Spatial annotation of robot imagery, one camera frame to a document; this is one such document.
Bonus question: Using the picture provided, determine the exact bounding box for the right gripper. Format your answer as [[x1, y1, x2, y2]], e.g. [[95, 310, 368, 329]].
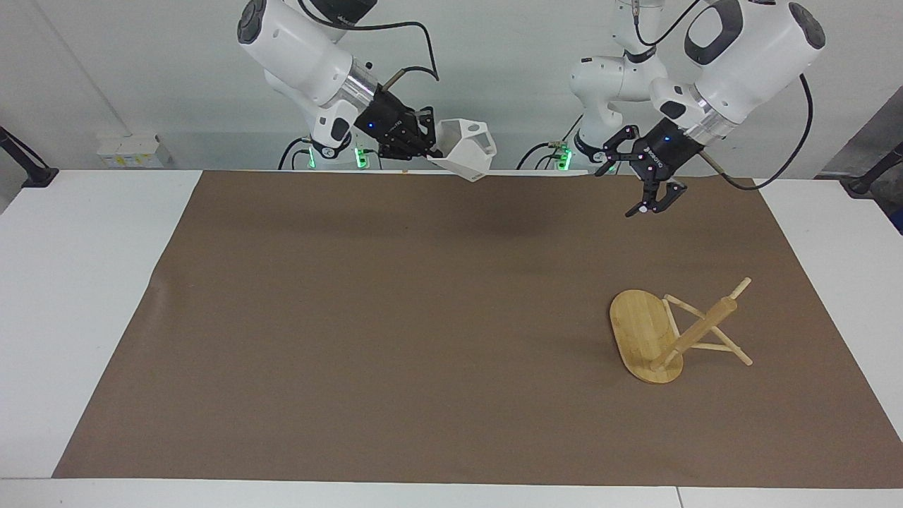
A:
[[354, 85, 445, 160]]

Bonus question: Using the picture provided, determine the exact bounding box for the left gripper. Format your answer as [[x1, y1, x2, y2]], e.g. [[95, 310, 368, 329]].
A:
[[594, 118, 707, 219]]

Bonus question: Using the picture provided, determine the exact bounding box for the white angular cup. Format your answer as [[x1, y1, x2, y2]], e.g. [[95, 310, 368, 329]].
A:
[[426, 118, 498, 183]]

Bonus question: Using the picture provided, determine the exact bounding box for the wooden cup rack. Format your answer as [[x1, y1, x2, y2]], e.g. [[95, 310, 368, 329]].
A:
[[609, 276, 754, 386]]

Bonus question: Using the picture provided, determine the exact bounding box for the black stand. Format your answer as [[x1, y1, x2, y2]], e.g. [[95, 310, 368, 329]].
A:
[[0, 126, 59, 188], [846, 140, 903, 198]]

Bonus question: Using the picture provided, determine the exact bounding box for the black cable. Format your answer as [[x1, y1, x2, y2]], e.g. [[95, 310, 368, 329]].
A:
[[516, 140, 566, 171], [633, 0, 708, 47], [277, 136, 313, 171], [698, 73, 815, 192], [296, 0, 441, 90]]

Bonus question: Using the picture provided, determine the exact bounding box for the white wall socket box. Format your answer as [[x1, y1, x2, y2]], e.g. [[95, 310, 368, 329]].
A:
[[96, 131, 162, 169]]

